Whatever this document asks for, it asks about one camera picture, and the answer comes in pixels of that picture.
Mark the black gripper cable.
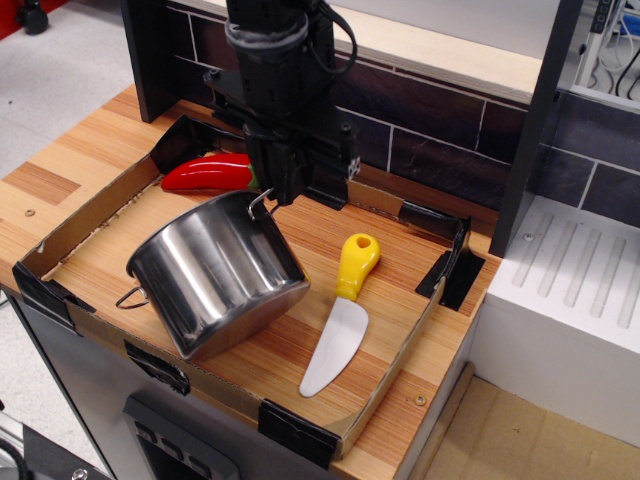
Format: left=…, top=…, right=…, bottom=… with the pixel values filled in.
left=317, top=0, right=359, bottom=77

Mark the dark shelf frame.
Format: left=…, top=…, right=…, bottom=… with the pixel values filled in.
left=121, top=1, right=583, bottom=257

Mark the oven control panel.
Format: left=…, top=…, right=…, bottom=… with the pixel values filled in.
left=123, top=396, right=241, bottom=480

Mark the yellow handled toy knife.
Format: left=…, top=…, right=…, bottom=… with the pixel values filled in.
left=299, top=233, right=381, bottom=398

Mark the red toy chili pepper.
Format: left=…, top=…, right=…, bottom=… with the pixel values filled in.
left=161, top=153, right=260, bottom=191

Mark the white sink drainboard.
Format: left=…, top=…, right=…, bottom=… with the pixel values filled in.
left=470, top=197, right=639, bottom=445

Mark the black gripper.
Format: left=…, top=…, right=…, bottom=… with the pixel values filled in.
left=205, top=1, right=360, bottom=206

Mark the black caster wheel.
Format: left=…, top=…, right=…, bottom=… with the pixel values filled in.
left=15, top=0, right=49, bottom=35

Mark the metal pot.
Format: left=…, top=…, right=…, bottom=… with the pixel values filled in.
left=126, top=190, right=310, bottom=360

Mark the cardboard fence with black tape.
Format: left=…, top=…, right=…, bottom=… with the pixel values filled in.
left=1, top=110, right=498, bottom=479

